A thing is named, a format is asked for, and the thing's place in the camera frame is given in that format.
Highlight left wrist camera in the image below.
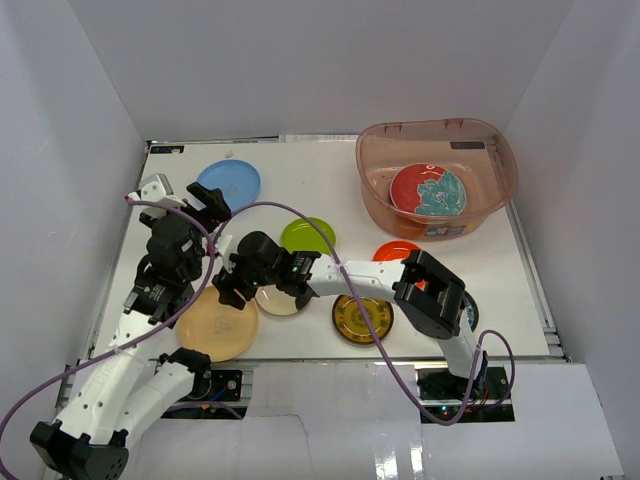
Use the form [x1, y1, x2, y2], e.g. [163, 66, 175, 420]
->
[125, 173, 179, 204]

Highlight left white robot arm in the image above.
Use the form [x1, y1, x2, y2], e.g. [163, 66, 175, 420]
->
[30, 175, 231, 479]

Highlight yellow and brown patterned plate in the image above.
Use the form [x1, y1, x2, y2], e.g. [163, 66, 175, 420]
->
[331, 295, 394, 346]

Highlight red and teal plate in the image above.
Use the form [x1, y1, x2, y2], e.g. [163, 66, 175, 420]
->
[389, 163, 467, 216]

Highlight cream plate with black patch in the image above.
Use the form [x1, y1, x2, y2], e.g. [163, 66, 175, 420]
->
[256, 286, 310, 317]

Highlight black label sticker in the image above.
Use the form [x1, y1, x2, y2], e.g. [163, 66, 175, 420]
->
[149, 145, 184, 155]

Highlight transparent pink plastic bin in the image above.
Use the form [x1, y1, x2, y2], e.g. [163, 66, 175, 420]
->
[356, 118, 519, 241]

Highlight green plate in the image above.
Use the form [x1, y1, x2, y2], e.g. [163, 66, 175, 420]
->
[280, 217, 337, 255]

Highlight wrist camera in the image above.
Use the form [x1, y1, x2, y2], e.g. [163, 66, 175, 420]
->
[210, 234, 235, 272]
[125, 173, 179, 204]

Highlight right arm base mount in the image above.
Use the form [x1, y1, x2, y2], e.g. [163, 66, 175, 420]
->
[417, 367, 511, 406]

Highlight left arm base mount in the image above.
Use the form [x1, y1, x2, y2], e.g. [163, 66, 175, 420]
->
[186, 369, 243, 402]

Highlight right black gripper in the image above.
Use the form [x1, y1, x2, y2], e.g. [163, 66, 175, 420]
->
[213, 248, 279, 310]

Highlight light blue plate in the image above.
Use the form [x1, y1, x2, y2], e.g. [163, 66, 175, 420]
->
[196, 159, 261, 212]

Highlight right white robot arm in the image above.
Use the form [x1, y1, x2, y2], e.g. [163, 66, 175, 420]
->
[212, 231, 488, 399]

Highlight pale orange plate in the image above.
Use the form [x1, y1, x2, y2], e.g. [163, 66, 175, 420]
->
[176, 286, 259, 363]

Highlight orange red plate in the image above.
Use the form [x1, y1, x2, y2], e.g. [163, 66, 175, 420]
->
[373, 240, 420, 262]

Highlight teal blue patterned plate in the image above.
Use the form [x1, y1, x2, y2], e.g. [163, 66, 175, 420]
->
[463, 292, 480, 331]

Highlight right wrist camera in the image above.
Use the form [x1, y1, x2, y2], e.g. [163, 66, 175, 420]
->
[210, 234, 235, 272]

